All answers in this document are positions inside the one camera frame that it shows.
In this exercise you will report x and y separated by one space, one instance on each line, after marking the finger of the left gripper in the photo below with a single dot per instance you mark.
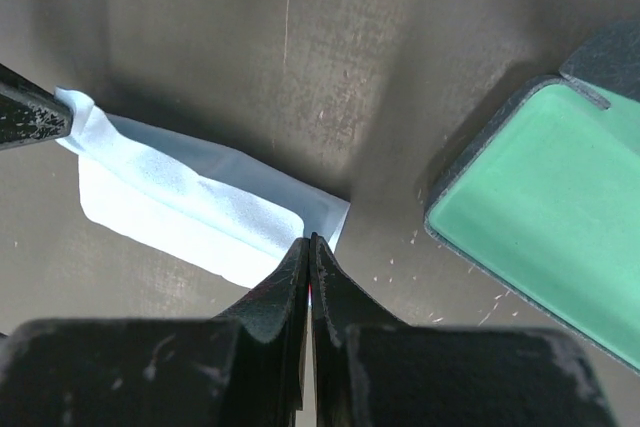
29 114

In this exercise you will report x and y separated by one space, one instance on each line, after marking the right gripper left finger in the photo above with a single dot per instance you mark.
242 367

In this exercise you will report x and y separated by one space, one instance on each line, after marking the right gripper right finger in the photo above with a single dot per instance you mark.
372 369

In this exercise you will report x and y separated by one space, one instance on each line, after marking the blue grey glasses case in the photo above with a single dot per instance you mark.
545 198

